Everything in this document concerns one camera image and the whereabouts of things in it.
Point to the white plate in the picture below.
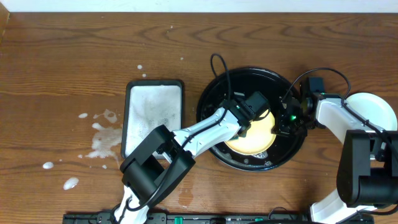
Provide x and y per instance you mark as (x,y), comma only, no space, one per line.
(375,109)

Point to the green yellow sponge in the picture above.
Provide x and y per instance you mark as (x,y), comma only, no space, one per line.
(242,135)

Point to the yellow plate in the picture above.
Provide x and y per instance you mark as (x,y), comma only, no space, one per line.
(258,137)

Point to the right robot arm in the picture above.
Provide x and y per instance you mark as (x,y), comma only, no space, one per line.
(366,182)

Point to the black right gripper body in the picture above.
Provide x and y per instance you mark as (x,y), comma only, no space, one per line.
(298,123)

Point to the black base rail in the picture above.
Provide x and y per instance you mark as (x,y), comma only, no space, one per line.
(163,218)

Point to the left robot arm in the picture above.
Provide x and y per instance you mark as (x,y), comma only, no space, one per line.
(164,157)

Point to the rectangular black soap tray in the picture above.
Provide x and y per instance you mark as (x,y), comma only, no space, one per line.
(149,104)

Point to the round black tray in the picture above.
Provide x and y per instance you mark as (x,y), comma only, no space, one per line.
(247,80)

